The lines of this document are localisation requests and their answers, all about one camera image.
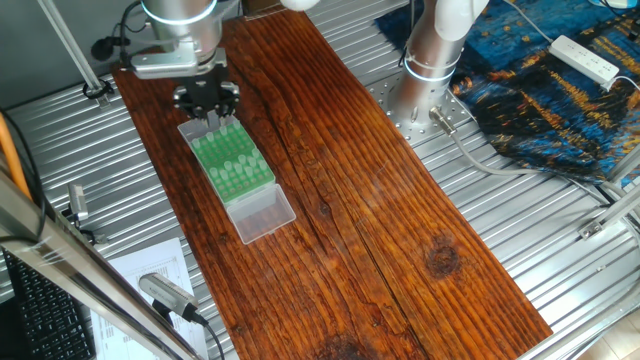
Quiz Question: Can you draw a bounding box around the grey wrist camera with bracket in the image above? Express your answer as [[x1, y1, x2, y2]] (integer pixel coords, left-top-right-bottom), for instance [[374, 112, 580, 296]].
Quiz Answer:
[[129, 47, 201, 81]]

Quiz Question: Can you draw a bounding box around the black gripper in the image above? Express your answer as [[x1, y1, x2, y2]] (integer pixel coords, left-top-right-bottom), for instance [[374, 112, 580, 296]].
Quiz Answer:
[[172, 67, 242, 129]]

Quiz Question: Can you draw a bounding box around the aluminium post with foot bracket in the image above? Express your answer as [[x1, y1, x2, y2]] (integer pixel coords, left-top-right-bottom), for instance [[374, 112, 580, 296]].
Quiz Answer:
[[35, 0, 117, 109]]

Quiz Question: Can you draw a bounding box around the steel frame bar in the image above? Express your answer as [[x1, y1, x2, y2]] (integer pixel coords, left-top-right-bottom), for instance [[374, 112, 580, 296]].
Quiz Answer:
[[0, 167, 204, 360]]

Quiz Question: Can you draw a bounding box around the clear box with green rack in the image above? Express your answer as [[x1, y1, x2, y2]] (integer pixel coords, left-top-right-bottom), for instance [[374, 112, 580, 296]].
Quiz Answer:
[[204, 147, 297, 246], [177, 112, 256, 170]]

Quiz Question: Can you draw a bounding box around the white power strip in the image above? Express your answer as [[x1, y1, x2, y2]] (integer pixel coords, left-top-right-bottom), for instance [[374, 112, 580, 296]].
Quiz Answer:
[[548, 34, 621, 86]]

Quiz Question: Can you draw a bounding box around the black cable plug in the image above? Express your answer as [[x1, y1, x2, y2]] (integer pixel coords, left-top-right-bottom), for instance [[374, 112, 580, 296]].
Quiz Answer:
[[90, 35, 117, 63]]

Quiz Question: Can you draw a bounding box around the printed white paper sheet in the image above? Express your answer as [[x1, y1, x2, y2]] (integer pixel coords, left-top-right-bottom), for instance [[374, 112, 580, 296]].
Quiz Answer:
[[89, 237, 209, 360]]

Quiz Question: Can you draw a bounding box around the orange hose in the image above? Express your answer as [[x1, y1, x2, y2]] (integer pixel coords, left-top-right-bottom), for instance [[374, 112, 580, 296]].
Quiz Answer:
[[0, 112, 32, 201]]

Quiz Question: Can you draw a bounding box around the small grey camera on clamp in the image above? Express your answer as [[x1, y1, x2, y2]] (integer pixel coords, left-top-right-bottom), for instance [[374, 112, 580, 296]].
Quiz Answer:
[[67, 182, 91, 224]]

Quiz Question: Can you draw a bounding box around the blue painted cloth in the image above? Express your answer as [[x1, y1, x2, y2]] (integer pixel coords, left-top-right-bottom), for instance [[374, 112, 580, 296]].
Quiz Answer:
[[374, 0, 640, 187]]

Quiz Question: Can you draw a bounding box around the grey base cable with connector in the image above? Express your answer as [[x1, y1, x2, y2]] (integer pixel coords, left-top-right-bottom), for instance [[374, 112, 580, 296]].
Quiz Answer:
[[428, 105, 640, 224]]

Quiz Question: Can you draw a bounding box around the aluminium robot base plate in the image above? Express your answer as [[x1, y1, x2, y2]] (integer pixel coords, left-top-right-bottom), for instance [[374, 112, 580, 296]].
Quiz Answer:
[[370, 74, 477, 149]]

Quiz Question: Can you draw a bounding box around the black cable loop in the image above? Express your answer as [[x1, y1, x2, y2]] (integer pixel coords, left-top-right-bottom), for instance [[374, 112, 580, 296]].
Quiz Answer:
[[82, 78, 116, 101]]

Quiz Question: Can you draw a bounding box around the silver camera with black cable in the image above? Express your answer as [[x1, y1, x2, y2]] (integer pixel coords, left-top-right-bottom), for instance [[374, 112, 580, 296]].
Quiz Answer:
[[138, 272, 209, 327]]

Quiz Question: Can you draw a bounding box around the aluminium frame profile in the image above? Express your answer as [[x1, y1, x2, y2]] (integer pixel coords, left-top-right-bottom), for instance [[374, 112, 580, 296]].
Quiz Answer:
[[577, 144, 640, 241]]

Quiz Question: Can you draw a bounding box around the white power strip cord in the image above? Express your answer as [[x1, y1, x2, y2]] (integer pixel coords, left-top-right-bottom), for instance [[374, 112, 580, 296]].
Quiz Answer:
[[501, 0, 555, 45]]

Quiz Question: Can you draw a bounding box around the black keyboard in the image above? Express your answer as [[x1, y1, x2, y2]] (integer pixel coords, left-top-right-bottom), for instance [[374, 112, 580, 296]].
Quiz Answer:
[[2, 249, 97, 360]]

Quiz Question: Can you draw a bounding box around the brown wooden board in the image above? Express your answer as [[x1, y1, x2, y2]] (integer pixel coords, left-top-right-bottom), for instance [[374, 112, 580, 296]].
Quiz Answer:
[[110, 9, 554, 360]]

